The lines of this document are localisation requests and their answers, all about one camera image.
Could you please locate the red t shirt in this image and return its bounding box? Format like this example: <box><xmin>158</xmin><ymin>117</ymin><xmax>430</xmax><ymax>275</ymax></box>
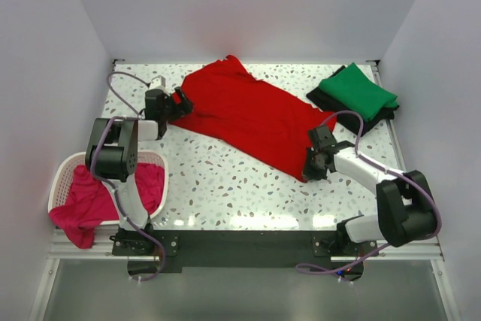
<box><xmin>174</xmin><ymin>55</ymin><xmax>336</xmax><ymax>181</ymax></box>

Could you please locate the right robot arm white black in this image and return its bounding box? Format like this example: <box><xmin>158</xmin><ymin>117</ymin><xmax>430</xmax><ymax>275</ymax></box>
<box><xmin>303</xmin><ymin>126</ymin><xmax>440</xmax><ymax>256</ymax></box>

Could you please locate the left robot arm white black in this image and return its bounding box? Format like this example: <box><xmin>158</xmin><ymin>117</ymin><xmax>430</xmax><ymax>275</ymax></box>
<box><xmin>85</xmin><ymin>87</ymin><xmax>193</xmax><ymax>256</ymax></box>

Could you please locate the folded green t shirt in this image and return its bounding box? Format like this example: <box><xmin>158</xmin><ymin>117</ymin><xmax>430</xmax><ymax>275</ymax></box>
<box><xmin>319</xmin><ymin>63</ymin><xmax>399</xmax><ymax>121</ymax></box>

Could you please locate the white perforated laundry basket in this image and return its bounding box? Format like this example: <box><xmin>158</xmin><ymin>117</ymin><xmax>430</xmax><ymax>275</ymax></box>
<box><xmin>47</xmin><ymin>150</ymin><xmax>168</xmax><ymax>228</ymax></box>

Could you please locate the magenta t shirt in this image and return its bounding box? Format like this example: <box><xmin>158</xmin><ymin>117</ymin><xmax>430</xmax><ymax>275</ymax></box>
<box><xmin>49</xmin><ymin>163</ymin><xmax>165</xmax><ymax>249</ymax></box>

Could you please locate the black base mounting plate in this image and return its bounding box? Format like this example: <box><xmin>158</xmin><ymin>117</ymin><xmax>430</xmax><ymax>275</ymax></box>
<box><xmin>110</xmin><ymin>229</ymin><xmax>380</xmax><ymax>281</ymax></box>

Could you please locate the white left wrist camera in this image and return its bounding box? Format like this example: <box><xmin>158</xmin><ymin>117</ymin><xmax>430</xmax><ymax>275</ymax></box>
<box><xmin>149</xmin><ymin>75</ymin><xmax>166</xmax><ymax>92</ymax></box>

